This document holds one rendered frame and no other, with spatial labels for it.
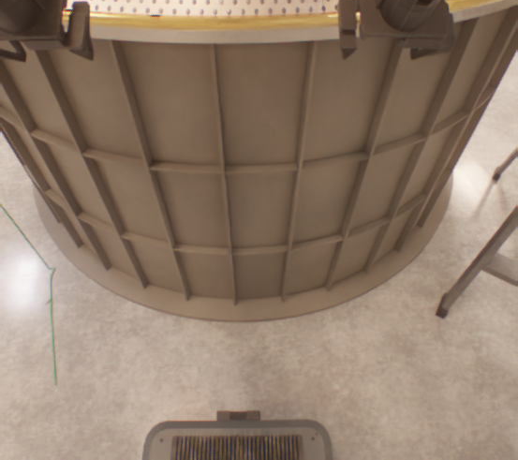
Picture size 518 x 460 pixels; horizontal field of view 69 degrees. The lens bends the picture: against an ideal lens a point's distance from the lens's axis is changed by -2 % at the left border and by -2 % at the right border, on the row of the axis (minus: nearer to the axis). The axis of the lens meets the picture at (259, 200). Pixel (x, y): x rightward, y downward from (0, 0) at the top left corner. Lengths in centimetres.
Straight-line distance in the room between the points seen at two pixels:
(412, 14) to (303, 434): 107
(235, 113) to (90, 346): 113
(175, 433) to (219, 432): 12
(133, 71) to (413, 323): 137
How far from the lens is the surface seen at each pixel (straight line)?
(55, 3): 55
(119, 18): 79
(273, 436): 124
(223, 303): 162
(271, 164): 100
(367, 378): 159
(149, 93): 90
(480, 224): 214
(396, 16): 49
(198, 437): 125
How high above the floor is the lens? 149
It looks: 50 degrees down
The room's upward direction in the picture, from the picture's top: 1 degrees clockwise
